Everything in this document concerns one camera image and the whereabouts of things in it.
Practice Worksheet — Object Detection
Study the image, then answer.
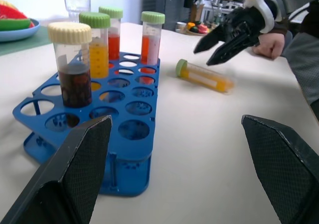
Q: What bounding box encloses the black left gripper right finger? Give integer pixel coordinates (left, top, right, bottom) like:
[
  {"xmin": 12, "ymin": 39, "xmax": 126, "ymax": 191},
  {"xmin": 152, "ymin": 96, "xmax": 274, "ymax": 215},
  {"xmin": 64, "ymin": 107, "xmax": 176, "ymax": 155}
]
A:
[{"xmin": 241, "ymin": 114, "xmax": 319, "ymax": 224}]

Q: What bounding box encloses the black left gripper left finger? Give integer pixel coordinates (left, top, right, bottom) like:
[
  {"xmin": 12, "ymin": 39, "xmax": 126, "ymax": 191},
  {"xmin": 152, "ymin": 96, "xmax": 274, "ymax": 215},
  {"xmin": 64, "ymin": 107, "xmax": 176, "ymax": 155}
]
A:
[{"xmin": 0, "ymin": 114, "xmax": 112, "ymax": 224}]

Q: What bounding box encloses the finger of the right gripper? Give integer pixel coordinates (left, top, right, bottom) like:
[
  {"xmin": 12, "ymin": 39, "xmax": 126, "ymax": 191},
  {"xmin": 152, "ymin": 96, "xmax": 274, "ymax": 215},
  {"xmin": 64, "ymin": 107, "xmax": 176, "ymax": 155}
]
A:
[
  {"xmin": 193, "ymin": 24, "xmax": 234, "ymax": 54},
  {"xmin": 206, "ymin": 21, "xmax": 260, "ymax": 67}
]

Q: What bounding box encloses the blue test tube rack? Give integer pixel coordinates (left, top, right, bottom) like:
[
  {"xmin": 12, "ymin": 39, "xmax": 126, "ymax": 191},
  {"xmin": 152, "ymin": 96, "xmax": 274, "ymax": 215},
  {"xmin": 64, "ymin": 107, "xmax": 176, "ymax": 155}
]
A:
[{"xmin": 12, "ymin": 51, "xmax": 161, "ymax": 198}]

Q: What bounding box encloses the person's bare hand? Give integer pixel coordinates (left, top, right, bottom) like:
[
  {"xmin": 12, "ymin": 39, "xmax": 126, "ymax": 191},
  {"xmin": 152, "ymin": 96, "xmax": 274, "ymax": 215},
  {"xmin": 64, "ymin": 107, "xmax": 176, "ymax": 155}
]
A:
[{"xmin": 251, "ymin": 32, "xmax": 286, "ymax": 60}]

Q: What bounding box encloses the pile of toy fruits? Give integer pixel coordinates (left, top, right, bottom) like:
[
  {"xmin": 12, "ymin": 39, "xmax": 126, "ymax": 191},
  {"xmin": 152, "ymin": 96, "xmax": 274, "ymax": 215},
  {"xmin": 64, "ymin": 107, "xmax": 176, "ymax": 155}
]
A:
[{"xmin": 186, "ymin": 21, "xmax": 209, "ymax": 36}]

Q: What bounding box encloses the brown cardboard box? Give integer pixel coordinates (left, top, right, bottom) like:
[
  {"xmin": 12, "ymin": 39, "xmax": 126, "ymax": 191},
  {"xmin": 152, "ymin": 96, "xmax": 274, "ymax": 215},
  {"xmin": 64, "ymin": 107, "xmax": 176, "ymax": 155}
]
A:
[{"xmin": 190, "ymin": 3, "xmax": 205, "ymax": 23}]

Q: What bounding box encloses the small white cup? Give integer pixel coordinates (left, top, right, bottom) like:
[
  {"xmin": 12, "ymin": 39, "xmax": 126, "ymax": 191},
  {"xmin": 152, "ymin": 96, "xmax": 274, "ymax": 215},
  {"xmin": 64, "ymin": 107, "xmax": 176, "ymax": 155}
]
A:
[{"xmin": 175, "ymin": 21, "xmax": 187, "ymax": 33}]

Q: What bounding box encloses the yellow liquid tube green cap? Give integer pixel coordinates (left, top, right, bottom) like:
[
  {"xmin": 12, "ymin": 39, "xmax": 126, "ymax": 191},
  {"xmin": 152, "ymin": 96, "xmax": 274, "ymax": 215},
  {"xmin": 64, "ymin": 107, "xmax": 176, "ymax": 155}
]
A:
[
  {"xmin": 175, "ymin": 59, "xmax": 235, "ymax": 94},
  {"xmin": 79, "ymin": 11, "xmax": 111, "ymax": 79}
]

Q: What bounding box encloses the grey metal cabinet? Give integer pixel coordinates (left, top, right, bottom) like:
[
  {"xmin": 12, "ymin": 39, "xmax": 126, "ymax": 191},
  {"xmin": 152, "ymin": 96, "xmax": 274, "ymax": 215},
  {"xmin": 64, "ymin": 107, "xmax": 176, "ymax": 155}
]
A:
[{"xmin": 143, "ymin": 0, "xmax": 186, "ymax": 31}]

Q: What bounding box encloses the red liquid tube green cap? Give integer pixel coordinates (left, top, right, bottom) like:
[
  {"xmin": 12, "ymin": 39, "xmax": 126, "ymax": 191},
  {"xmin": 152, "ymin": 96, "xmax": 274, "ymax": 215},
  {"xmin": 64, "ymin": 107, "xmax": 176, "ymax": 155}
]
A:
[
  {"xmin": 98, "ymin": 6, "xmax": 124, "ymax": 61},
  {"xmin": 140, "ymin": 11, "xmax": 165, "ymax": 74}
]

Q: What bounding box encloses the person's grey clothed body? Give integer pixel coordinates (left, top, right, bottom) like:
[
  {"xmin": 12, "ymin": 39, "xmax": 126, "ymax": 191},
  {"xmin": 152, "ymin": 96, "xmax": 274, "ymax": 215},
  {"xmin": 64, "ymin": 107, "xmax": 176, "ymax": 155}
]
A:
[{"xmin": 259, "ymin": 27, "xmax": 319, "ymax": 124}]

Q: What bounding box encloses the brown liquid tube cream cap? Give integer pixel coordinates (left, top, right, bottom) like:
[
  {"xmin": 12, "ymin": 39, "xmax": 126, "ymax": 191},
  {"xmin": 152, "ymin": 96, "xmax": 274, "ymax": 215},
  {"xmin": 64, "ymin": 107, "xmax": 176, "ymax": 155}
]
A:
[{"xmin": 47, "ymin": 22, "xmax": 93, "ymax": 108}]

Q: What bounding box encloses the green table mat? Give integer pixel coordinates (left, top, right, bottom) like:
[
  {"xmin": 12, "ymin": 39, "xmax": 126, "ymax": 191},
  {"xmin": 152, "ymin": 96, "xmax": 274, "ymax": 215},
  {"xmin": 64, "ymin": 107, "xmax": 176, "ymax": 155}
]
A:
[{"xmin": 0, "ymin": 26, "xmax": 58, "ymax": 57}]

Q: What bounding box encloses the clear drinking glass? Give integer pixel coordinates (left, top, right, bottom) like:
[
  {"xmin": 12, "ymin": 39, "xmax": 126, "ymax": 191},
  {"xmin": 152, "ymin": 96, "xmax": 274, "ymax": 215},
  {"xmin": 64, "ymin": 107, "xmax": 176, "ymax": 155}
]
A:
[{"xmin": 64, "ymin": 0, "xmax": 92, "ymax": 23}]

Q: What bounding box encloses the blue plate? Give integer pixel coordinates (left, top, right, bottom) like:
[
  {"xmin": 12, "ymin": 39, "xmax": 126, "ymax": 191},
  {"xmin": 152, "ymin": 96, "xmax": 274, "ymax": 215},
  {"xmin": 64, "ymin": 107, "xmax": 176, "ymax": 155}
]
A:
[{"xmin": 0, "ymin": 18, "xmax": 41, "ymax": 43}]

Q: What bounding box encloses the green toy vegetable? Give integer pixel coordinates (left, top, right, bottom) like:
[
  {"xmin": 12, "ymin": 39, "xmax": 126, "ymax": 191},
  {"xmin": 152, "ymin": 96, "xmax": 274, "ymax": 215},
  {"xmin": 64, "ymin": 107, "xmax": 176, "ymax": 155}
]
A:
[{"xmin": 0, "ymin": 18, "xmax": 35, "ymax": 31}]

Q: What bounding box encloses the red toy watermelon slice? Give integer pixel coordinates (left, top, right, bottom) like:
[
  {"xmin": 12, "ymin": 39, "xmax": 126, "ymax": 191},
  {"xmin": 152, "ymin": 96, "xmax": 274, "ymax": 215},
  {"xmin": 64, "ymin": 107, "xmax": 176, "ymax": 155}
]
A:
[{"xmin": 0, "ymin": 3, "xmax": 28, "ymax": 21}]

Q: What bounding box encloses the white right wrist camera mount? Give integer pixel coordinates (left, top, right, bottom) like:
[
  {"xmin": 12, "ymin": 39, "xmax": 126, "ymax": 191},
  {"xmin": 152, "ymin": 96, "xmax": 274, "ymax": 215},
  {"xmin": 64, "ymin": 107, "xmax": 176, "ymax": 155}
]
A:
[{"xmin": 243, "ymin": 0, "xmax": 283, "ymax": 34}]

